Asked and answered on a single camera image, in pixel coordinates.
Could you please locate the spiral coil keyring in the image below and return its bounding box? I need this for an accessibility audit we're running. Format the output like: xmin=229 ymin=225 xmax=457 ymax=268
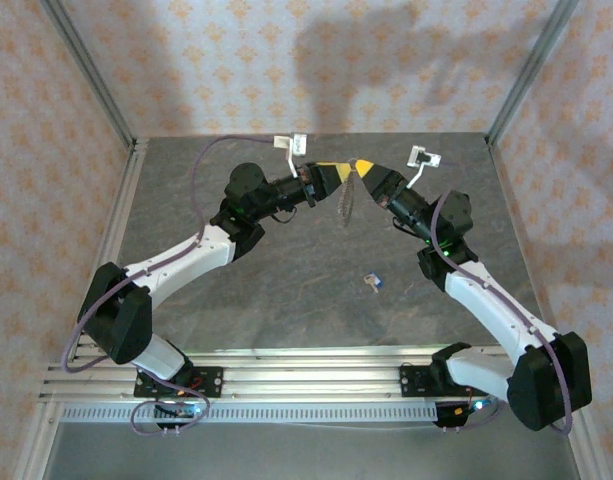
xmin=338 ymin=158 xmax=360 ymax=229

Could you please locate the black base controller board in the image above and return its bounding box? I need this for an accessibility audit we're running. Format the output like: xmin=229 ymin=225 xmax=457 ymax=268
xmin=153 ymin=399 xmax=203 ymax=420
xmin=434 ymin=397 xmax=500 ymax=432

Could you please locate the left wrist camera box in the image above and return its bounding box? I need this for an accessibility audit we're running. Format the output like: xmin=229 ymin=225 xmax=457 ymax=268
xmin=273 ymin=132 xmax=308 ymax=176

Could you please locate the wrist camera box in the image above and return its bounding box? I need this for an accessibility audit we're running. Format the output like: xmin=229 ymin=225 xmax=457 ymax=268
xmin=406 ymin=144 xmax=443 ymax=190
xmin=273 ymin=132 xmax=308 ymax=176

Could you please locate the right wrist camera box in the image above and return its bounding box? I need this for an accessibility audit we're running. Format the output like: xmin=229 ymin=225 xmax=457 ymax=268
xmin=406 ymin=144 xmax=443 ymax=190

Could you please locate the aluminium side rail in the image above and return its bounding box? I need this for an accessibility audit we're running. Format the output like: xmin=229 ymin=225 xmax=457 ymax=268
xmin=65 ymin=139 xmax=150 ymax=361

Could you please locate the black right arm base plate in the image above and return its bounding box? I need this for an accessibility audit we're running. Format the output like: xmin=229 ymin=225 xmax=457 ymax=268
xmin=399 ymin=363 xmax=490 ymax=399

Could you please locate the aluminium corner post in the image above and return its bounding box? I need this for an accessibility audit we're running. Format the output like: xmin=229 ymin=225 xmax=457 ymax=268
xmin=484 ymin=0 xmax=582 ymax=147
xmin=39 ymin=0 xmax=138 ymax=147

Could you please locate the aluminium mounting rail beam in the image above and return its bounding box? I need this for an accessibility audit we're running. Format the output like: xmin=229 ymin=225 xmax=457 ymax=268
xmin=38 ymin=346 xmax=587 ymax=402

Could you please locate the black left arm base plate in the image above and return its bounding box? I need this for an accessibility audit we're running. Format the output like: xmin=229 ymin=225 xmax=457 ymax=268
xmin=134 ymin=367 xmax=224 ymax=400

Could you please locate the slotted grey cable duct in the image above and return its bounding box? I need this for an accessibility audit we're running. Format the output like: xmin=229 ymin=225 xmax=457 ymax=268
xmin=60 ymin=403 xmax=440 ymax=424

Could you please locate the aluminium frame leg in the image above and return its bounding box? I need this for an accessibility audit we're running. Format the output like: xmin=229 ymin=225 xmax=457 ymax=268
xmin=557 ymin=399 xmax=605 ymax=480
xmin=13 ymin=402 xmax=62 ymax=480

